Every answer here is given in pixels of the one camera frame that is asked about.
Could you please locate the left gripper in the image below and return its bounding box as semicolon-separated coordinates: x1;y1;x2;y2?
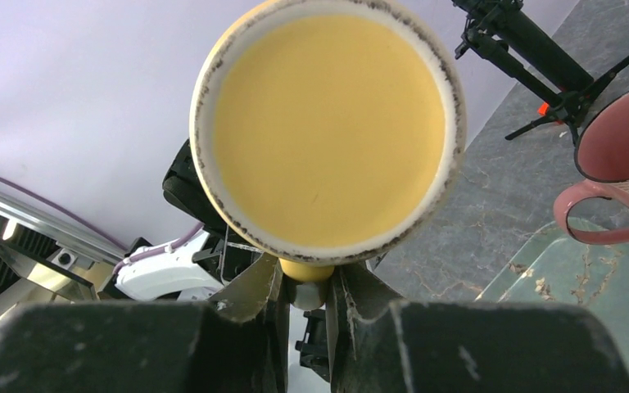
295;309;330;382

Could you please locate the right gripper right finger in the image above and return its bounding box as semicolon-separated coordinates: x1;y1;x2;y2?
326;264;629;392

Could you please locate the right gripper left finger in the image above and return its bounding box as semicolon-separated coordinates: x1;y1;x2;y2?
0;255;289;392

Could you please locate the yellow mug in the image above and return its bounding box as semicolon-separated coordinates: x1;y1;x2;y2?
189;1;467;310

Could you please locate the red-pink mug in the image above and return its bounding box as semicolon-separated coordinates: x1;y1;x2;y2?
553;92;629;245

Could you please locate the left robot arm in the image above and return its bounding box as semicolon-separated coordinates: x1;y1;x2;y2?
105;144;330;392

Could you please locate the floral teal tray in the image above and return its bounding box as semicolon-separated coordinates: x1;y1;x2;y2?
477;222;629;370

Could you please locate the black microphone tripod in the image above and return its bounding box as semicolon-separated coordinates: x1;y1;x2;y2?
452;0;629;144

